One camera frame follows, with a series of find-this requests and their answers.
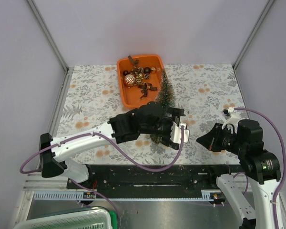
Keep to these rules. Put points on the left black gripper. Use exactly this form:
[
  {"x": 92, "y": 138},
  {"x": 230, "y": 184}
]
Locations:
[{"x": 176, "y": 115}]

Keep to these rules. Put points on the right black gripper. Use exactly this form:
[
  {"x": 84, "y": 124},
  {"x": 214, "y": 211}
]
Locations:
[{"x": 210, "y": 140}]

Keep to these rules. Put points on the small green christmas tree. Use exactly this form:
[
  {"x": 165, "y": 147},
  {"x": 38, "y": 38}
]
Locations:
[{"x": 165, "y": 99}]

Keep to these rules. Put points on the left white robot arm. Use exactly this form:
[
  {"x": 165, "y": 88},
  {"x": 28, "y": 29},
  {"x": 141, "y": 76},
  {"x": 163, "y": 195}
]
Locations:
[{"x": 149, "y": 119}]

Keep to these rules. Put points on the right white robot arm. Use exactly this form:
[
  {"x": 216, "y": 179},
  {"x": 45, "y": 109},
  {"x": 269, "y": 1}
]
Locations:
[{"x": 261, "y": 168}]

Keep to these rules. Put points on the brown ribbon bow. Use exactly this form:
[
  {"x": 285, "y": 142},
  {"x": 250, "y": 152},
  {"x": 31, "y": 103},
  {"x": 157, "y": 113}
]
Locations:
[{"x": 145, "y": 87}]

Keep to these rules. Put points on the floral patterned table mat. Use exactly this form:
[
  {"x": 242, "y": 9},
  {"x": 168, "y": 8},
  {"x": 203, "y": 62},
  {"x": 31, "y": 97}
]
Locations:
[{"x": 202, "y": 90}]

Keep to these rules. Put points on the frosted pine cone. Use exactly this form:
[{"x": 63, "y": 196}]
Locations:
[{"x": 146, "y": 76}]

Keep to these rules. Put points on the orange plastic bin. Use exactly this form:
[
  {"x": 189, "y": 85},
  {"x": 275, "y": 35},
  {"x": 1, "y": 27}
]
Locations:
[{"x": 130, "y": 96}]

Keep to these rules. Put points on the large gold striped bauble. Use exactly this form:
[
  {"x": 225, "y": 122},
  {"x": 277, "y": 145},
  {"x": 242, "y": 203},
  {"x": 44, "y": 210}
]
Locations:
[{"x": 129, "y": 80}]

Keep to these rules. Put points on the dark brown bauble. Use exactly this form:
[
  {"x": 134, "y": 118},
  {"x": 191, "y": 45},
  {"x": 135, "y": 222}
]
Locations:
[{"x": 147, "y": 70}]

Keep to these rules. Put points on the brown ribbon on rim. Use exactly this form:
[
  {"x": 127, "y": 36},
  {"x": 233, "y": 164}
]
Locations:
[{"x": 134, "y": 62}]

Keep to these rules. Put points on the green plastic basket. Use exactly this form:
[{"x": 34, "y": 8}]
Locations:
[{"x": 113, "y": 217}]

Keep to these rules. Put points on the white plastic basket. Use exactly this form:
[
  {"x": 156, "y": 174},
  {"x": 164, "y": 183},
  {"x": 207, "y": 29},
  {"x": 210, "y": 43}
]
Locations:
[{"x": 92, "y": 218}]

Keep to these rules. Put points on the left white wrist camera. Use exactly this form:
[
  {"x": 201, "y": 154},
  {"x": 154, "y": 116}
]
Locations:
[{"x": 177, "y": 131}]

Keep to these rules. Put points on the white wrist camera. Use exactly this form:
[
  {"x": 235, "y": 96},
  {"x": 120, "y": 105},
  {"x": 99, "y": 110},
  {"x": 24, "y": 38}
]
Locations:
[
  {"x": 177, "y": 131},
  {"x": 231, "y": 119}
]

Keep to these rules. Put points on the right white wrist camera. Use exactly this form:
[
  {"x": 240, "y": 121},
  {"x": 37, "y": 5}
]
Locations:
[{"x": 231, "y": 119}]

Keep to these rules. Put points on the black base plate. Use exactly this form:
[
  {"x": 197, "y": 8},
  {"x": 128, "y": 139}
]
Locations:
[{"x": 182, "y": 178}]

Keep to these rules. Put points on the white slotted cable duct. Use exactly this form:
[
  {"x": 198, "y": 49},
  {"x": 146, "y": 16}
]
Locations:
[{"x": 125, "y": 196}]

